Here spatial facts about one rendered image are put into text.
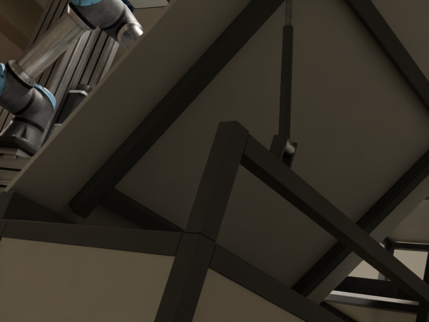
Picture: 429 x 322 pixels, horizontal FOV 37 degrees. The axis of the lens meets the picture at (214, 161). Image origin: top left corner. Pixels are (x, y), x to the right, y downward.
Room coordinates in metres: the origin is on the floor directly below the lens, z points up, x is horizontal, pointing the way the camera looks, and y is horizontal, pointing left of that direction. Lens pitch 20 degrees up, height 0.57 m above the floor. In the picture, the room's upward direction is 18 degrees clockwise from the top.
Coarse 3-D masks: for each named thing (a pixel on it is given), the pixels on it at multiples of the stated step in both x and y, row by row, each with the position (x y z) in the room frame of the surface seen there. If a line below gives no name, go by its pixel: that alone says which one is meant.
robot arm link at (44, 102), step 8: (32, 88) 2.01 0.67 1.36; (40, 88) 2.04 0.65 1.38; (32, 96) 2.01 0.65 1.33; (40, 96) 2.04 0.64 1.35; (48, 96) 2.05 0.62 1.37; (32, 104) 2.02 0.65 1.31; (40, 104) 2.04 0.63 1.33; (48, 104) 2.06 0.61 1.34; (16, 112) 2.03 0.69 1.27; (24, 112) 2.03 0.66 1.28; (32, 112) 2.04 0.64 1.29; (40, 112) 2.05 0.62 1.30; (48, 112) 2.08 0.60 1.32; (32, 120) 2.04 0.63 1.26; (40, 120) 2.06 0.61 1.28; (48, 120) 2.10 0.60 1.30
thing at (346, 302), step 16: (416, 208) 2.18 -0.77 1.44; (400, 224) 2.40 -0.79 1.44; (416, 224) 2.34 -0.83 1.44; (384, 240) 2.59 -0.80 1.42; (400, 240) 2.59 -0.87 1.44; (416, 240) 2.52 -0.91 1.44; (320, 304) 2.33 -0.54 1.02; (336, 304) 2.33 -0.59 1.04; (352, 304) 2.13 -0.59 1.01; (368, 304) 2.08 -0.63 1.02; (384, 304) 2.04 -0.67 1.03; (400, 304) 2.00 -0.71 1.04; (416, 304) 2.00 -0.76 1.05; (352, 320) 2.51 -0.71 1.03; (368, 320) 2.44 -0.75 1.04; (384, 320) 2.34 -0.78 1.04; (400, 320) 2.26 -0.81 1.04; (416, 320) 1.95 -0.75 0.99
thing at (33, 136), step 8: (16, 120) 2.05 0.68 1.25; (24, 120) 2.04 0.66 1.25; (8, 128) 2.04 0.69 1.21; (16, 128) 2.03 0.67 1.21; (24, 128) 2.04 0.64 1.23; (32, 128) 2.05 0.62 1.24; (40, 128) 2.07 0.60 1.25; (16, 136) 2.02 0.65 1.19; (24, 136) 2.04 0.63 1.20; (32, 136) 2.05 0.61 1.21; (40, 136) 2.09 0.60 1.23; (32, 144) 2.05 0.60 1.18; (40, 144) 2.09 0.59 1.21
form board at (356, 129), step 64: (192, 0) 1.16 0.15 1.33; (320, 0) 1.25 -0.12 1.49; (384, 0) 1.30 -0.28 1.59; (128, 64) 1.23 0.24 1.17; (192, 64) 1.28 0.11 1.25; (256, 64) 1.33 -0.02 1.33; (320, 64) 1.39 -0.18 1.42; (384, 64) 1.45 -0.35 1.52; (64, 128) 1.31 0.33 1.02; (128, 128) 1.36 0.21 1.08; (192, 128) 1.42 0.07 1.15; (256, 128) 1.48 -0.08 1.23; (320, 128) 1.55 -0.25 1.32; (384, 128) 1.63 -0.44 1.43; (64, 192) 1.44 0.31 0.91; (128, 192) 1.50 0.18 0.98; (192, 192) 1.57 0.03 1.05; (256, 192) 1.65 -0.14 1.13; (320, 192) 1.74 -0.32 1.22; (384, 192) 1.84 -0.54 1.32; (256, 256) 1.85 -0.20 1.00; (320, 256) 1.96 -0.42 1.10
